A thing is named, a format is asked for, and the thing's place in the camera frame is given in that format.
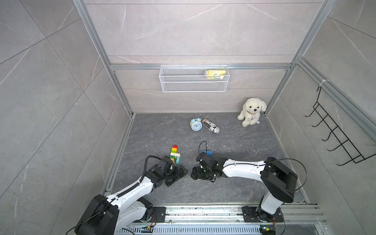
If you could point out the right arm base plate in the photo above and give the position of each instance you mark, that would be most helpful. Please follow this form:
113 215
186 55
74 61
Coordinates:
254 214

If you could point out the yellow sponge in basket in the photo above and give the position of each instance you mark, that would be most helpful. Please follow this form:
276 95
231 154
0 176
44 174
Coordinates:
215 74

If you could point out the blue alarm clock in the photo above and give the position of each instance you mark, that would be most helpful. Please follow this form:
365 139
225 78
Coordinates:
196 124

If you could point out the cream long lego brick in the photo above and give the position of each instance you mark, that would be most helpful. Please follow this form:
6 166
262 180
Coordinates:
175 157

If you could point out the white wire mesh basket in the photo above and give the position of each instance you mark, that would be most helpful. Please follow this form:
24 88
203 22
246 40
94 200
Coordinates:
174 79

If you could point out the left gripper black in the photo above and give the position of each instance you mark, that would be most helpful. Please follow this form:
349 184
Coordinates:
177 175

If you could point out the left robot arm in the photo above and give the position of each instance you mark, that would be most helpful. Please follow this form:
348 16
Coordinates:
107 214

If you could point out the blue long lego brick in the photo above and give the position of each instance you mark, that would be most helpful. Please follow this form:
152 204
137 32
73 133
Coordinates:
209 153

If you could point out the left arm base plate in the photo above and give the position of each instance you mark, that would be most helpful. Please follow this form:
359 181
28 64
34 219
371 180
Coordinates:
155 214

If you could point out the aluminium mounting rail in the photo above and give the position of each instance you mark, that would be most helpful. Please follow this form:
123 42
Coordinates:
216 215

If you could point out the white plush dog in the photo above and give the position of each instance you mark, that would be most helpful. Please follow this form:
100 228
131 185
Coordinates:
251 110

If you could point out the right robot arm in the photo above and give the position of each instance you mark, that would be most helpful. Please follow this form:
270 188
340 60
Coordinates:
280 181

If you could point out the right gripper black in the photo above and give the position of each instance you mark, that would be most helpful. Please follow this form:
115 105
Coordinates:
196 174

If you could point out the black wire hook rack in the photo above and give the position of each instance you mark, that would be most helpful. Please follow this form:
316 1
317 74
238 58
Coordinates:
342 140

